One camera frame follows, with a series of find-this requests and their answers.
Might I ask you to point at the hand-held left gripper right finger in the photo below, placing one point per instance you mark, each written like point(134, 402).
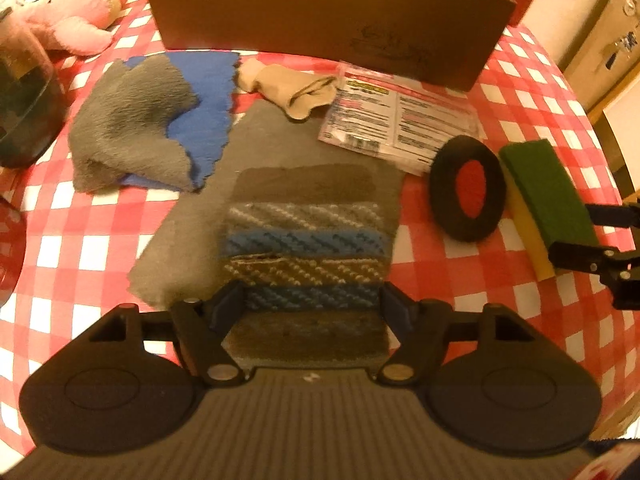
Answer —
point(395, 306)

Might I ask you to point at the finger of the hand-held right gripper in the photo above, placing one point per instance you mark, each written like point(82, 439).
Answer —
point(575, 255)
point(612, 215)

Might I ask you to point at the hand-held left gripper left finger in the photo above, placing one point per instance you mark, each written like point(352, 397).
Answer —
point(227, 306)

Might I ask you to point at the green and yellow sponge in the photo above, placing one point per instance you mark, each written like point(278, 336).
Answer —
point(545, 185)

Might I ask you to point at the black round pad red centre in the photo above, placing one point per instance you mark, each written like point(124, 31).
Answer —
point(445, 200)

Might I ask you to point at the grey striped cloth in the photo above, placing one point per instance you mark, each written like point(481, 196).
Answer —
point(280, 135)

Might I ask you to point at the clear plastic packet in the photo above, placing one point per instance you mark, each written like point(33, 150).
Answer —
point(395, 120)

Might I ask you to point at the grey fluffy cloth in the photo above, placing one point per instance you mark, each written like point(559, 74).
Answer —
point(130, 125)

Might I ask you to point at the brown cardboard box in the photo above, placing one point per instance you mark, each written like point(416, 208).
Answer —
point(325, 10)

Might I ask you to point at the wooden chair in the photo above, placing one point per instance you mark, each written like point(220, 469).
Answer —
point(617, 155)

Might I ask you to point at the red white checkered tablecloth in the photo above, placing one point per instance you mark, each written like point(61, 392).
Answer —
point(75, 260)

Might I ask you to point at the hanging keys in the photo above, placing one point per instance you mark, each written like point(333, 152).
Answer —
point(622, 47)

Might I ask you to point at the blue cloth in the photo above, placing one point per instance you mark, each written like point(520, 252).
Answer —
point(210, 100)

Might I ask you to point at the beige sock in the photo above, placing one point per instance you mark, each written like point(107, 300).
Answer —
point(280, 87)

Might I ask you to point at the pink plush toy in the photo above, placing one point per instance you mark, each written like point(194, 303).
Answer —
point(65, 5)

